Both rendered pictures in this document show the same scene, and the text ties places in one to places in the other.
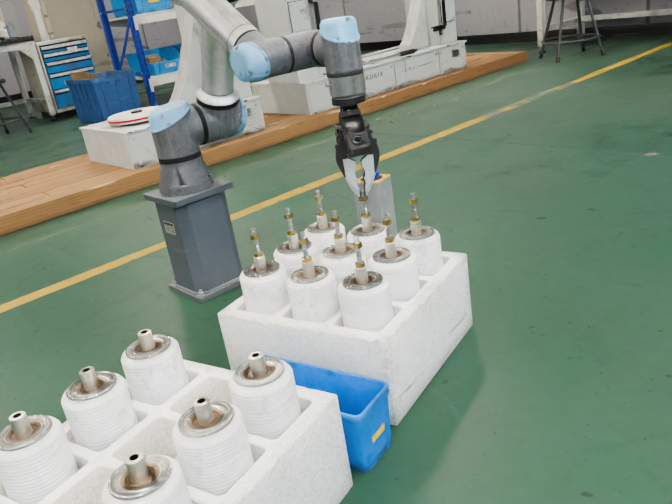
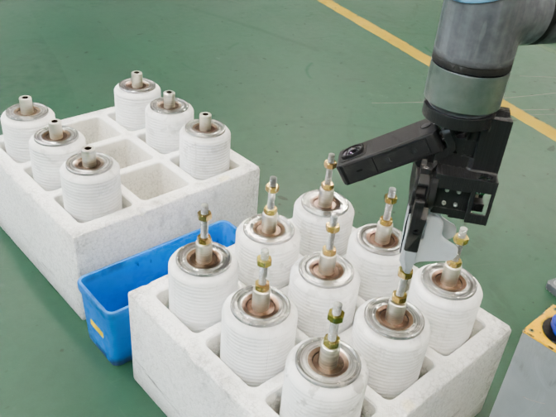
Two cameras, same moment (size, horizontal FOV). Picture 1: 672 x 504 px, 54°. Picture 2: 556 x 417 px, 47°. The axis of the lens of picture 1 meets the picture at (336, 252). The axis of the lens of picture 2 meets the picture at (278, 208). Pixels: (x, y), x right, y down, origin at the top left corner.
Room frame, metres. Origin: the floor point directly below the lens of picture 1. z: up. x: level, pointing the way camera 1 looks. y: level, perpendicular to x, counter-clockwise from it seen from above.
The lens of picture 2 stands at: (1.31, -0.69, 0.79)
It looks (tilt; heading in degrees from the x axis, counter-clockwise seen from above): 33 degrees down; 100
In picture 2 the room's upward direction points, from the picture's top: 5 degrees clockwise
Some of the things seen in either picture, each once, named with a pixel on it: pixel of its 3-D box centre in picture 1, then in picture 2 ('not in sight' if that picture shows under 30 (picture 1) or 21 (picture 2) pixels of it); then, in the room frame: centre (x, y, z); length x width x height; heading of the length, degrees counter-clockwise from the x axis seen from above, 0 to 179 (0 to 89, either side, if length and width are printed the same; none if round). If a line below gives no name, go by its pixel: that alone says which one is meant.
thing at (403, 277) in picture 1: (396, 296); (256, 357); (1.19, -0.11, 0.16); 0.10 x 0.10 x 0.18
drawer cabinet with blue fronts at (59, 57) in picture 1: (62, 77); not in sight; (6.66, 2.33, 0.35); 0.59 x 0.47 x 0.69; 39
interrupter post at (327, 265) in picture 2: (339, 245); (327, 262); (1.26, -0.01, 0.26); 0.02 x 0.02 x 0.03
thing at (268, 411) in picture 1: (271, 422); (93, 209); (0.84, 0.14, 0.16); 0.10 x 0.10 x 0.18
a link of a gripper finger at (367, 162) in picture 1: (367, 171); (429, 249); (1.38, -0.09, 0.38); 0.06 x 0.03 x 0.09; 2
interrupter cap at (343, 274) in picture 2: (340, 251); (326, 270); (1.26, -0.01, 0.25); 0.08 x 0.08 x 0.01
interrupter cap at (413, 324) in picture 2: (367, 229); (394, 318); (1.36, -0.08, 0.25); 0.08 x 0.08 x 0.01
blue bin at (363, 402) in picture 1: (308, 410); (173, 289); (1.00, 0.10, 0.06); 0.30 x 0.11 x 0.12; 54
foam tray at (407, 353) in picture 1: (351, 319); (313, 354); (1.26, -0.01, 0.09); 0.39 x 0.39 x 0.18; 55
